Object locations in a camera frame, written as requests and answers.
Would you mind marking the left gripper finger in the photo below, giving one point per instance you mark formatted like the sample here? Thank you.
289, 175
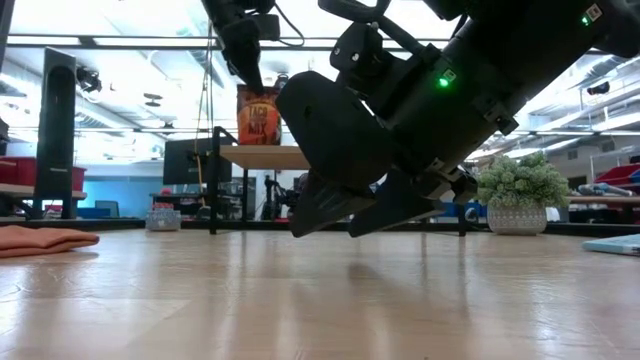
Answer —
247, 60

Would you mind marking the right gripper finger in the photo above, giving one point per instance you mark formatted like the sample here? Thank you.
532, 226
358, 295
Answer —
395, 210
330, 205

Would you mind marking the orange taco mix packet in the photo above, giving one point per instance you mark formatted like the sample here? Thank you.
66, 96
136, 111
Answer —
260, 120

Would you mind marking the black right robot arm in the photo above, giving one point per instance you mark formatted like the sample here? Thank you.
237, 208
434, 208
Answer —
525, 65

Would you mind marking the wooden shelf black legs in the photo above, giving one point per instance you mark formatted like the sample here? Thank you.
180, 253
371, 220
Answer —
260, 156

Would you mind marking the black computer monitor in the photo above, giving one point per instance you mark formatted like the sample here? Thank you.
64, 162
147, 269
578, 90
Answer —
185, 160

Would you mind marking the potted green succulent plant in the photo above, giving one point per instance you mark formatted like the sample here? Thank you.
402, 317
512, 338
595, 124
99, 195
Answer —
525, 185

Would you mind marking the small silver candle tin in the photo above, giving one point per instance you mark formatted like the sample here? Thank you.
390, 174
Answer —
163, 220

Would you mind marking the Yellowstone book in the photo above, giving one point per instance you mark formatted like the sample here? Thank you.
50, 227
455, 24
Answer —
615, 245

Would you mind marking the red storage bin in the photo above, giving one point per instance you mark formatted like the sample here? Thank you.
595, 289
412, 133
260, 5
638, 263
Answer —
20, 172
617, 174

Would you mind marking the folded orange cloth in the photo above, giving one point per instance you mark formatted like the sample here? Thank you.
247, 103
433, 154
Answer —
45, 240

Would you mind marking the round black camera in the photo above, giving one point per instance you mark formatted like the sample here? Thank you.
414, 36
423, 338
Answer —
281, 80

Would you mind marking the small black camera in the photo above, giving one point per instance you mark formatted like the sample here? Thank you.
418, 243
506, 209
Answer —
89, 80

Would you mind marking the black metal table frame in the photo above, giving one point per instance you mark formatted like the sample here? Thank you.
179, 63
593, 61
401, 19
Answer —
55, 150

